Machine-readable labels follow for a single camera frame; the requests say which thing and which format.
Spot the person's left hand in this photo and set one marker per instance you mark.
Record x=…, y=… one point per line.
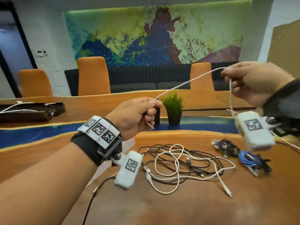
x=131, y=117

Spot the person's right hand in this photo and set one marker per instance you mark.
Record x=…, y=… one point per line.
x=257, y=81

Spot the clear plastic organizer box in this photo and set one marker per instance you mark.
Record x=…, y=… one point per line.
x=127, y=145

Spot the person's left forearm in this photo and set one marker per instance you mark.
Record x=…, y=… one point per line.
x=42, y=185

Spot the black cylinder pot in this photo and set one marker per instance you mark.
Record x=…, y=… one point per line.
x=157, y=117

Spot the black right wristband with marker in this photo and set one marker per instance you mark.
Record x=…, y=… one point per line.
x=286, y=105

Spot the black sofa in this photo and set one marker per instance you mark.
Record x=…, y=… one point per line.
x=140, y=77

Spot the green potted plant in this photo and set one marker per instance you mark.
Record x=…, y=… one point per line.
x=174, y=110

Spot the brown cardboard sheet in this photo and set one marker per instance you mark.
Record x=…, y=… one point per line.
x=286, y=44

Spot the black left wristband with markers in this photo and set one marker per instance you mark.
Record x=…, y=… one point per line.
x=89, y=147

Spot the tall orange chair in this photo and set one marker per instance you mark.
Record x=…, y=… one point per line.
x=93, y=77

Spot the dark brown leather case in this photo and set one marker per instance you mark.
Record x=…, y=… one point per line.
x=23, y=117

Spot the colourful abstract wall painting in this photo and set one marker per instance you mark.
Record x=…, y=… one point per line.
x=117, y=28

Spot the white wall switch panel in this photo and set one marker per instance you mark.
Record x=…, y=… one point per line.
x=41, y=53

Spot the black door frame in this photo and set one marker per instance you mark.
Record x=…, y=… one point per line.
x=25, y=44

